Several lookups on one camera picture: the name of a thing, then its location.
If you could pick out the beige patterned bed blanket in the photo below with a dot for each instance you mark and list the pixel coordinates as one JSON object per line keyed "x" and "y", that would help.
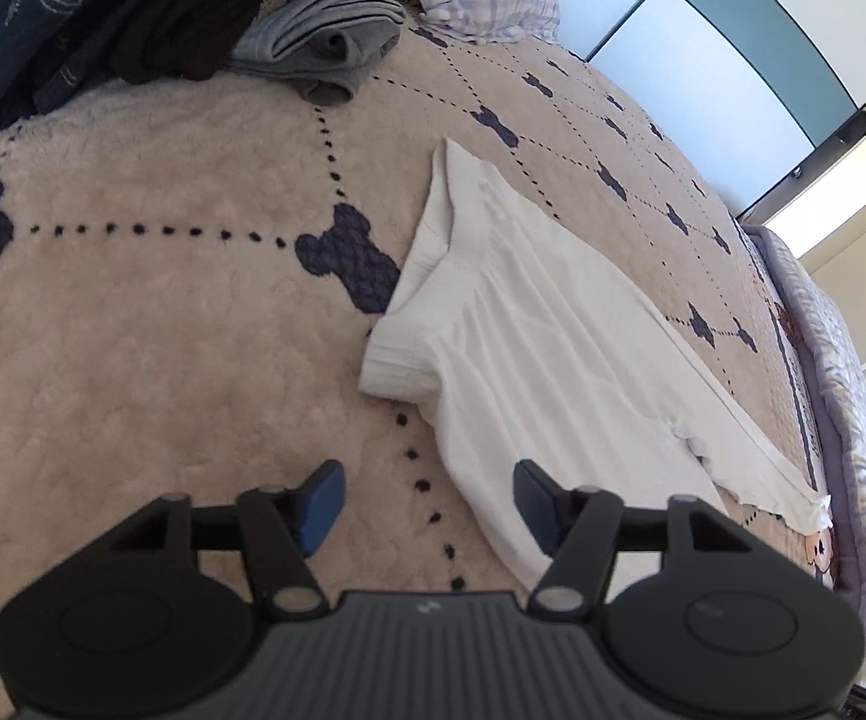
{"x": 140, "y": 360}

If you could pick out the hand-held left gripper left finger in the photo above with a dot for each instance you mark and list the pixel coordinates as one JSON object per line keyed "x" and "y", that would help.
{"x": 320, "y": 504}

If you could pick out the grey blue quilt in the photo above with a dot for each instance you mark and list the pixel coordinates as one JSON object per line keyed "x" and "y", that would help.
{"x": 845, "y": 390}

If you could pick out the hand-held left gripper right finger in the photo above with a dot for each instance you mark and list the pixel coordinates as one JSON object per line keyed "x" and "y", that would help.
{"x": 541, "y": 511}

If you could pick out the folded grey striped garment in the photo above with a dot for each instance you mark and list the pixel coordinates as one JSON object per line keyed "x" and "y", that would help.
{"x": 328, "y": 37}

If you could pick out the black clothes pile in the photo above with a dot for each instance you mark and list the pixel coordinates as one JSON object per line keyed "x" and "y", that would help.
{"x": 178, "y": 7}

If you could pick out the dark blue jeans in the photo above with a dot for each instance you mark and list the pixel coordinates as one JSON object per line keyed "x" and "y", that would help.
{"x": 20, "y": 7}

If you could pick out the blue sliding door wardrobe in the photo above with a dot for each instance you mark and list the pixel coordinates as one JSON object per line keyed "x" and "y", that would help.
{"x": 703, "y": 30}

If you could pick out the white shirt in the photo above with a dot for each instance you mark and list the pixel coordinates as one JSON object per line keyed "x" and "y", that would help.
{"x": 553, "y": 330}

